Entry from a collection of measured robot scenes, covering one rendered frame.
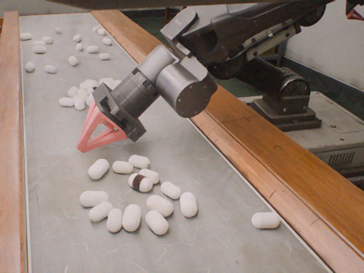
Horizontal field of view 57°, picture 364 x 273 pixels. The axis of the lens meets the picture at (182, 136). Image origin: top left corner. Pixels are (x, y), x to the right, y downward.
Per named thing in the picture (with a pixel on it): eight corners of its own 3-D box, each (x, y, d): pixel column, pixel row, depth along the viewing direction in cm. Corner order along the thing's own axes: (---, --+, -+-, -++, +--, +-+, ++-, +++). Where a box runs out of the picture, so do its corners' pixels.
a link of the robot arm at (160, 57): (176, 57, 55) (157, 33, 51) (199, 75, 51) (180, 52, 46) (147, 86, 56) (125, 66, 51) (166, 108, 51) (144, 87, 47)
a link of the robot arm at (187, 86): (210, 44, 56) (187, 5, 49) (254, 75, 48) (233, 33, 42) (158, 92, 56) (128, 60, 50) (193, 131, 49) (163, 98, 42)
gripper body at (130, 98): (108, 116, 46) (145, 78, 46) (94, 89, 54) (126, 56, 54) (138, 141, 50) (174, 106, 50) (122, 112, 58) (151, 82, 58)
